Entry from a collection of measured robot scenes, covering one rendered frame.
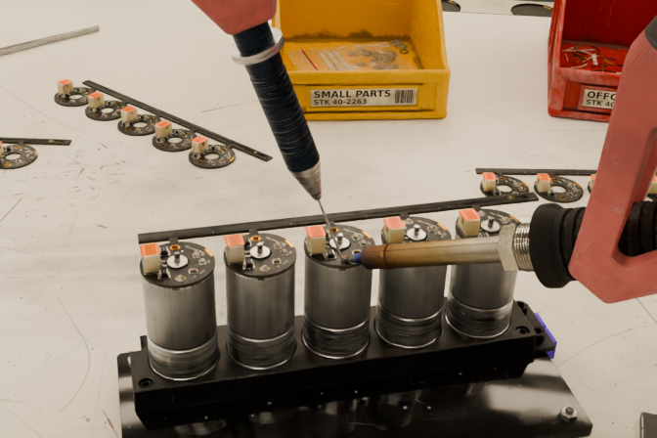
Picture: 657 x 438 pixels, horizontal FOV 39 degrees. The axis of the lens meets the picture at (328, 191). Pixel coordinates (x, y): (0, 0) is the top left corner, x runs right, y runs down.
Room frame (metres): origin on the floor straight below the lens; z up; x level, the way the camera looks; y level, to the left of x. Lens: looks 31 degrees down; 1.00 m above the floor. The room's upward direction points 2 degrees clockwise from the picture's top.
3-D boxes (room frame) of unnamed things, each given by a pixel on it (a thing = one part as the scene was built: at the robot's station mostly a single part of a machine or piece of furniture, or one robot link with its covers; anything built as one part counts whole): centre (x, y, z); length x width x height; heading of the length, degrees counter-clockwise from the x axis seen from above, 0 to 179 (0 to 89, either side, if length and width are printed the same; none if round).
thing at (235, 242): (0.26, 0.03, 0.82); 0.01 x 0.01 x 0.01; 14
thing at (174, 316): (0.25, 0.05, 0.79); 0.02 x 0.02 x 0.05
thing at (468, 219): (0.28, -0.05, 0.82); 0.01 x 0.01 x 0.01; 14
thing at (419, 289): (0.27, -0.03, 0.79); 0.02 x 0.02 x 0.05
